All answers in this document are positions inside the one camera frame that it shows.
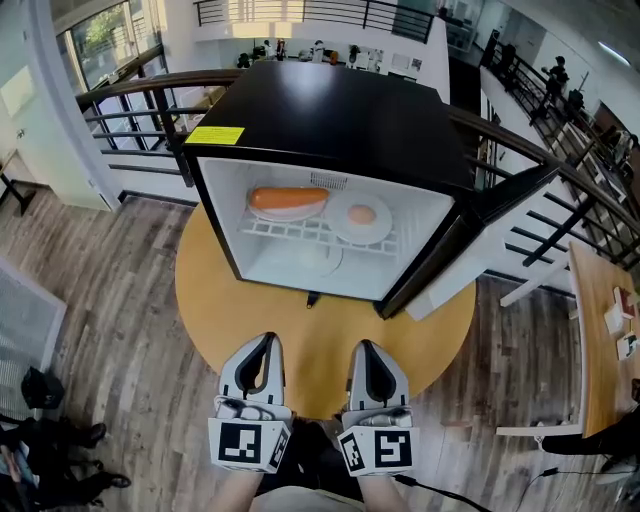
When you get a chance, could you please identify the white-framed glass partition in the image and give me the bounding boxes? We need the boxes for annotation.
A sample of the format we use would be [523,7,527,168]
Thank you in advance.
[0,257,69,421]

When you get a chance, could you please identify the black balcony railing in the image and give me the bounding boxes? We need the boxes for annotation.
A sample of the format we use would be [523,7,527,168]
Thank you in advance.
[193,0,435,45]

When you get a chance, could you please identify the red and white flat box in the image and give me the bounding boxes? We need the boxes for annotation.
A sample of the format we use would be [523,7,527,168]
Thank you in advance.
[613,285,639,319]

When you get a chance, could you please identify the person's left forearm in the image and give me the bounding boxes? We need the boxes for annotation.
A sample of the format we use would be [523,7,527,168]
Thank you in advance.
[204,469,266,512]

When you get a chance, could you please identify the black mini fridge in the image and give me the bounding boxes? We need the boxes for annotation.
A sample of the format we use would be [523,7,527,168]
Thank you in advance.
[182,60,561,321]

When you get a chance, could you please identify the person's beige shirt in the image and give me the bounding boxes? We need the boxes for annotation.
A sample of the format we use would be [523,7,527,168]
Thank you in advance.
[254,487,366,512]

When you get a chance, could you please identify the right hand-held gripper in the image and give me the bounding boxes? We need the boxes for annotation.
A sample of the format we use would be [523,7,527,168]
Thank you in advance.
[336,339,420,478]

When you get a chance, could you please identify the rectangular wooden desk white legs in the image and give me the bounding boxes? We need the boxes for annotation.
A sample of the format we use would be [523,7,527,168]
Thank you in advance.
[495,241,640,441]

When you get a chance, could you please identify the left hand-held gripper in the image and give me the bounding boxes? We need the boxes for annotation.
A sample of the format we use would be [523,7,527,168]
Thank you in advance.
[207,332,294,475]

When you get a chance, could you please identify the white plate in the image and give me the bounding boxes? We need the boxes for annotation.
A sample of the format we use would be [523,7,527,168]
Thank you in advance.
[247,187,329,223]
[264,243,346,281]
[324,191,394,246]

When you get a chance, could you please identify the person's right forearm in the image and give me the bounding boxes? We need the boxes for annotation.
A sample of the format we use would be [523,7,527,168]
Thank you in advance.
[357,473,406,512]

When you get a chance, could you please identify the white box dark print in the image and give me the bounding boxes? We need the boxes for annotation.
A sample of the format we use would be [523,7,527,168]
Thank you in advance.
[615,332,640,362]

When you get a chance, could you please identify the round wooden table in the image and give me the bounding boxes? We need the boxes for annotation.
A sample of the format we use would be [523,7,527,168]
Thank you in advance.
[174,202,477,421]

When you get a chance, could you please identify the person's dark trousered legs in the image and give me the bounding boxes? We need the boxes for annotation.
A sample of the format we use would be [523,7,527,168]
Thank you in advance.
[254,417,366,501]

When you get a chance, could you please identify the plain white flat box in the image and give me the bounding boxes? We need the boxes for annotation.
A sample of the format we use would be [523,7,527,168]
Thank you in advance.
[603,307,626,337]

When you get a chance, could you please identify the black bag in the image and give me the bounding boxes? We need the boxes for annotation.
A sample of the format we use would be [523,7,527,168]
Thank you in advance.
[20,366,65,410]

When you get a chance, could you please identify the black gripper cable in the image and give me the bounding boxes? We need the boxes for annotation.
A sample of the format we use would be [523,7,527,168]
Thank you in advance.
[394,473,494,512]

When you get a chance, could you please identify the wood-topped black metal railing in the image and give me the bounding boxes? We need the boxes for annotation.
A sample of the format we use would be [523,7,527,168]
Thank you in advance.
[74,69,640,274]

